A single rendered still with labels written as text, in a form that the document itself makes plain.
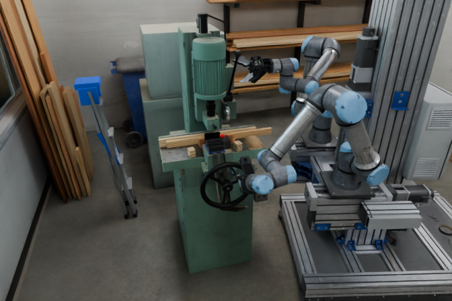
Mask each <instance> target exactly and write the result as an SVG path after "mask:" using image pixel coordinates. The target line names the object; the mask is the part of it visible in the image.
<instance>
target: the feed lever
mask: <svg viewBox="0 0 452 301"><path fill-rule="evenodd" d="M235 55H236V58H235V64H234V67H233V72H232V76H231V81H230V84H229V90H228V92H227V93H226V96H225V97H224V98H223V101H224V102H230V101H233V94H232V92H230V91H231V86H232V83H233V78H234V74H235V70H236V66H237V61H238V58H239V57H240V56H241V51H240V50H236V51H235Z"/></svg>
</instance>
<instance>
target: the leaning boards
mask: <svg viewBox="0 0 452 301"><path fill-rule="evenodd" d="M0 30H1V33H2V36H3V39H4V41H5V45H6V47H7V50H8V53H9V56H10V59H11V61H12V64H13V67H14V69H15V73H16V75H17V78H18V81H19V83H20V87H21V88H22V92H23V94H24V97H25V100H26V103H27V106H28V109H29V111H30V115H31V117H32V120H33V123H34V126H35V128H36V131H37V134H38V137H39V139H40V143H41V145H42V148H43V151H44V154H45V156H46V160H47V162H48V165H49V167H50V171H51V173H52V176H53V179H54V182H55V184H56V188H57V190H58V193H59V195H60V198H61V199H63V200H64V203H65V204H67V200H68V197H69V199H70V200H72V197H74V199H77V197H78V199H79V201H80V200H81V197H82V193H83V196H87V194H88V196H91V188H90V184H89V180H90V181H93V178H94V172H95V169H94V168H95V166H94V163H93V158H92V153H91V149H90V146H89V142H88V139H87V134H86V131H85V127H84V124H83V120H82V117H81V112H80V109H79V105H78V102H77V98H76V94H75V90H74V89H72V90H71V89H70V86H67V87H65V88H64V86H63V85H61V86H60V87H59V84H58V81H57V77H56V75H55V72H54V69H53V66H52V63H51V60H50V56H49V53H48V50H47V47H46V44H45V41H44V37H43V35H42V31H41V29H40V25H39V23H38V19H37V17H36V12H35V10H34V6H33V4H32V0H0ZM83 162H84V163H83ZM84 165H85V166H84ZM85 169H86V170H85ZM86 171H87V173H86ZM87 174H88V177H89V180H88V178H87Z"/></svg>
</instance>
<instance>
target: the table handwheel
mask: <svg viewBox="0 0 452 301"><path fill-rule="evenodd" d="M227 167H235V168H238V169H241V170H242V168H241V164H240V163H236V162H226V163H221V164H218V165H216V166H214V167H213V168H212V169H210V170H209V171H208V172H207V173H206V174H205V175H204V177H203V178H202V181H201V184H200V194H201V197H202V199H203V200H204V201H205V202H206V203H207V204H208V205H210V206H212V207H214V208H230V207H233V206H236V205H238V204H239V203H240V202H242V201H243V200H245V199H246V198H247V196H248V195H249V194H248V193H243V194H242V195H241V196H240V197H238V198H237V199H236V200H233V201H232V202H228V203H225V200H226V196H227V193H228V192H231V191H232V189H233V185H234V184H236V183H238V182H239V181H238V180H235V181H231V180H229V179H227V178H226V177H224V176H223V173H220V174H219V177H220V180H219V179H217V178H215V177H213V176H212V174H214V173H215V172H217V171H218V170H220V169H224V168H227ZM209 178H210V179H212V180H214V181H216V182H217V183H220V184H221V188H222V190H223V191H224V194H223V201H222V203H216V202H214V201H212V200H210V199H209V198H208V196H207V195H206V192H205V187H206V183H207V181H208V180H209Z"/></svg>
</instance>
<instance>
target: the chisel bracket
mask: <svg viewBox="0 0 452 301"><path fill-rule="evenodd" d="M202 120H203V122H204V125H205V126H206V129H207V130H214V127H213V124H214V125H215V126H216V127H217V129H216V130H218V129H219V118H218V117H217V115H216V114H215V116H213V117H208V116H207V115H206V111H202Z"/></svg>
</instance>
